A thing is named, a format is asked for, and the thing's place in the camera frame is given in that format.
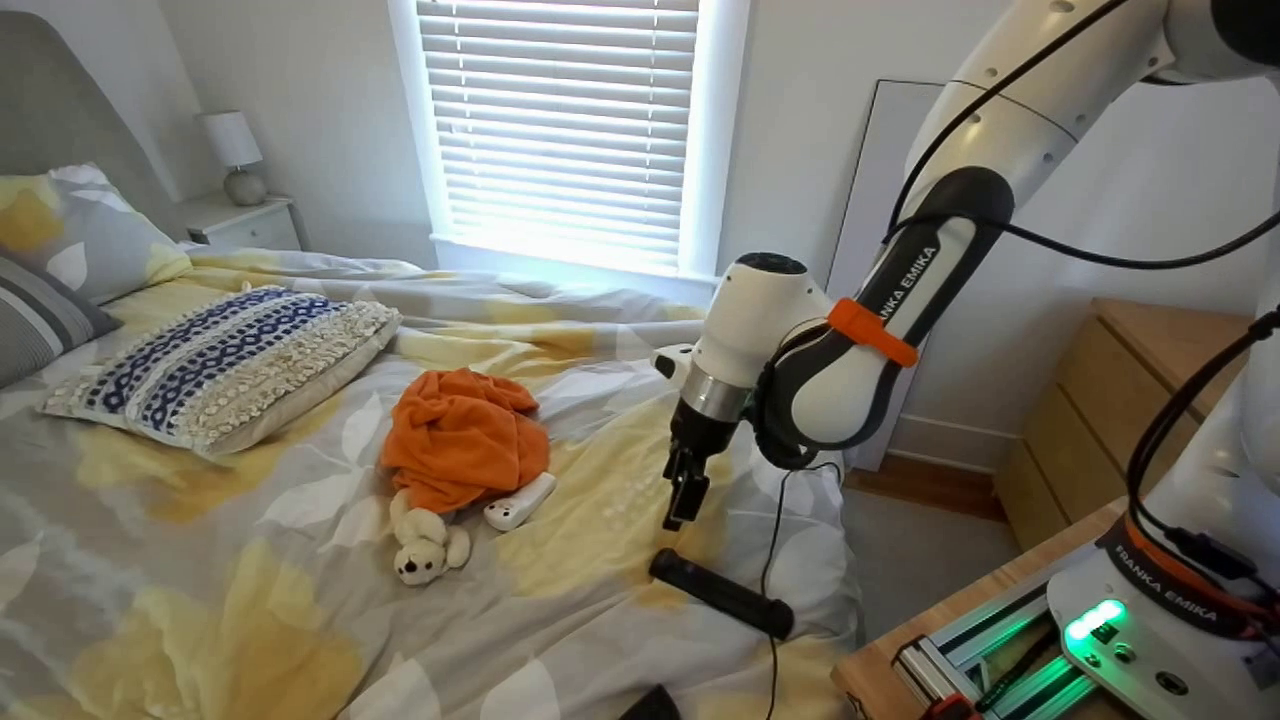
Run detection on white window blinds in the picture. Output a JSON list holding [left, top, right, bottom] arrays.
[[413, 0, 703, 280]]

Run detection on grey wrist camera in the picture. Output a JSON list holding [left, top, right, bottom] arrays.
[[651, 339, 699, 390]]

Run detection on small white table lamp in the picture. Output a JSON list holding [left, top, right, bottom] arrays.
[[199, 107, 277, 214]]

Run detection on yellow grey floral duvet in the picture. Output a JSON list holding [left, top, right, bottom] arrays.
[[0, 246, 866, 720]]

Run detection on orange cable strap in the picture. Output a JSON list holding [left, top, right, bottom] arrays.
[[830, 297, 925, 374]]

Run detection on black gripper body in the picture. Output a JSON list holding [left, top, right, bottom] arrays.
[[660, 395, 740, 497]]

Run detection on white window frame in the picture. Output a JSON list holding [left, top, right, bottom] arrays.
[[383, 0, 762, 307]]

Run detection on black remote control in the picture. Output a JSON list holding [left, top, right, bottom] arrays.
[[649, 545, 802, 643]]

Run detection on light wooden dresser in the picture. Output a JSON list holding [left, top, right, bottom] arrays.
[[996, 297, 1280, 557]]

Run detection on white stuffed toy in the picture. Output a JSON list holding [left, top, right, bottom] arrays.
[[383, 467, 559, 594]]

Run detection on blue white knit pillow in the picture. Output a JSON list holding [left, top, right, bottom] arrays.
[[37, 285, 404, 465]]

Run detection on black clock cable with adapter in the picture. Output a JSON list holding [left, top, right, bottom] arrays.
[[618, 465, 796, 720]]

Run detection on white leaning board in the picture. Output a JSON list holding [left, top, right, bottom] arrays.
[[822, 75, 991, 471]]

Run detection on orange cloth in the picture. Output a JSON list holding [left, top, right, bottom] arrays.
[[381, 368, 556, 522]]

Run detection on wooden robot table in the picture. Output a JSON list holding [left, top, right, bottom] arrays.
[[833, 497, 1142, 720]]

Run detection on yellow grey floral pillow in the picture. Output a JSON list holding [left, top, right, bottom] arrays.
[[0, 159, 196, 307]]

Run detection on white nightstand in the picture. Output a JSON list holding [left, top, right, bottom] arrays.
[[175, 194, 308, 262]]

